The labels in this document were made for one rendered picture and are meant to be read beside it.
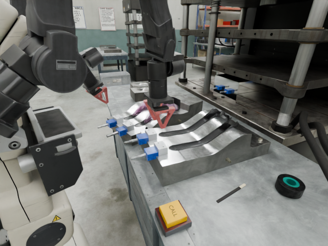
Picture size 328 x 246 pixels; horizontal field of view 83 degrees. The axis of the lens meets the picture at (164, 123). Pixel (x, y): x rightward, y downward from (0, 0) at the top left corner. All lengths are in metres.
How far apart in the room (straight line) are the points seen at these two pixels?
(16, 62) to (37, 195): 0.39
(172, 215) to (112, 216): 1.12
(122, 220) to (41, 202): 1.02
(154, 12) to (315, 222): 0.70
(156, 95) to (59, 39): 0.31
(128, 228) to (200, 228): 1.02
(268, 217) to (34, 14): 0.71
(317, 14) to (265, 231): 0.86
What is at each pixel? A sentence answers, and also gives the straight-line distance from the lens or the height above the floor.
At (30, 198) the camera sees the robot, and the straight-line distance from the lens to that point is 0.64.
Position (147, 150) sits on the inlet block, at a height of 0.90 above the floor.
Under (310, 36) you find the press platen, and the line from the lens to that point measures 1.06.
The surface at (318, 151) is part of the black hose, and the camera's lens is 0.90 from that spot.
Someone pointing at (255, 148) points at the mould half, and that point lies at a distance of 0.86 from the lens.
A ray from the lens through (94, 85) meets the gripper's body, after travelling 0.86.
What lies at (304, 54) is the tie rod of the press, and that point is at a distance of 1.09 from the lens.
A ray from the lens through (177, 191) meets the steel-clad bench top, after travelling 0.67.
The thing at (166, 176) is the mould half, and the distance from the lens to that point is 0.66.
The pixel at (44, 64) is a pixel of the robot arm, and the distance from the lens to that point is 0.34.
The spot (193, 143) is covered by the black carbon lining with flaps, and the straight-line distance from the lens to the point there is 0.76.
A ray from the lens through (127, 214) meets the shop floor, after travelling 1.64.
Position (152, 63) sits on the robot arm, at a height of 1.20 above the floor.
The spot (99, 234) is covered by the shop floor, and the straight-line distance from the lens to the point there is 1.59.
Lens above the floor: 1.29
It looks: 27 degrees down
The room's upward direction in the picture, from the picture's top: straight up
